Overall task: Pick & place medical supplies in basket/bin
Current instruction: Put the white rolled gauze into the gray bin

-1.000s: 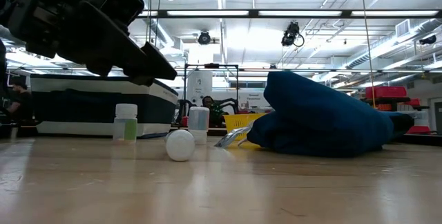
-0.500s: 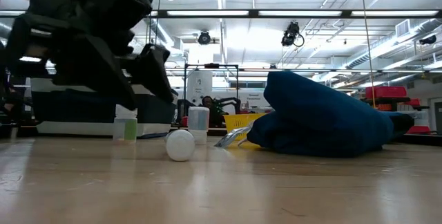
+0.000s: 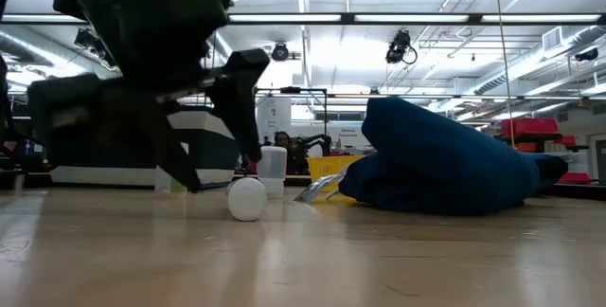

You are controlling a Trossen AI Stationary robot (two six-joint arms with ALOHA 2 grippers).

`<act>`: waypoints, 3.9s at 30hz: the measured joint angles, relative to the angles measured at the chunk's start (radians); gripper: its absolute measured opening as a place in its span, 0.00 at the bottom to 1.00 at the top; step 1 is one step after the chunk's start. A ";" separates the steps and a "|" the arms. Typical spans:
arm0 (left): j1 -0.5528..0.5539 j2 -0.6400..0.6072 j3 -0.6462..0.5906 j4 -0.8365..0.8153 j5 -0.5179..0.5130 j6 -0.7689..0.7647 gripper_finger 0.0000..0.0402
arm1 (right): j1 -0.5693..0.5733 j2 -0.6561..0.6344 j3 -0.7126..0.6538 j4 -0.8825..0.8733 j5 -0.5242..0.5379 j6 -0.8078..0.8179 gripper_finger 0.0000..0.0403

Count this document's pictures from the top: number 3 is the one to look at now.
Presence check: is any white light strip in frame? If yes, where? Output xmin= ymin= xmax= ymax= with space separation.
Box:
xmin=0 ymin=12 xmax=89 ymax=23
xmin=227 ymin=13 xmax=342 ymax=23
xmin=481 ymin=13 xmax=602 ymax=23
xmin=354 ymin=13 xmax=470 ymax=23

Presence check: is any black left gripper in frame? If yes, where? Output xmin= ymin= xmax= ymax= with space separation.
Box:
xmin=27 ymin=0 xmax=271 ymax=193

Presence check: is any small black overhead camera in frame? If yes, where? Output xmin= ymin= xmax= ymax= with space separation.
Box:
xmin=271 ymin=41 xmax=290 ymax=63

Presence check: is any clear plastic cup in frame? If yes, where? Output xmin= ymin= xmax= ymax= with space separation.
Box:
xmin=257 ymin=145 xmax=289 ymax=200
xmin=154 ymin=141 xmax=189 ymax=199

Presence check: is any black stand frame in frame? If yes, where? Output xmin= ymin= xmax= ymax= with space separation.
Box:
xmin=254 ymin=86 xmax=329 ymax=138

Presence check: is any white pillar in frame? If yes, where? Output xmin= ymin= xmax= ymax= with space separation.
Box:
xmin=257 ymin=97 xmax=294 ymax=150

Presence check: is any large red crate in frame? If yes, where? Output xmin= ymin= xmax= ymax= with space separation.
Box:
xmin=500 ymin=117 xmax=560 ymax=137

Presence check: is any large black overhead camera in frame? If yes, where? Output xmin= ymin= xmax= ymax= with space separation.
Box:
xmin=385 ymin=29 xmax=419 ymax=65

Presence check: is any white gauze roll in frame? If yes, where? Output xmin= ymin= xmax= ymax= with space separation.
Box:
xmin=226 ymin=176 xmax=268 ymax=223

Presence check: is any black background table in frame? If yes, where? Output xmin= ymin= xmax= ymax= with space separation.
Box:
xmin=494 ymin=132 xmax=564 ymax=153

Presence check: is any navy blue cloth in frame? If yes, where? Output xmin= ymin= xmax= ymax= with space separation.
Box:
xmin=338 ymin=97 xmax=544 ymax=217

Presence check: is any black and white medical device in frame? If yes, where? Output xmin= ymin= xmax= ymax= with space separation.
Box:
xmin=293 ymin=167 xmax=350 ymax=204

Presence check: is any person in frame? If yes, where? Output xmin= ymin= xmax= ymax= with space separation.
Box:
xmin=273 ymin=130 xmax=298 ymax=175

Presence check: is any flat red tray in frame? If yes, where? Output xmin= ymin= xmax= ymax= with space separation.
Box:
xmin=557 ymin=171 xmax=592 ymax=186

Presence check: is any black overhead frame bar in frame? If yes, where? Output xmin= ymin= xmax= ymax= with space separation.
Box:
xmin=0 ymin=11 xmax=606 ymax=27

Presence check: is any yellow plastic basket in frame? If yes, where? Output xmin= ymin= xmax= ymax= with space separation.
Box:
xmin=306 ymin=154 xmax=365 ymax=194

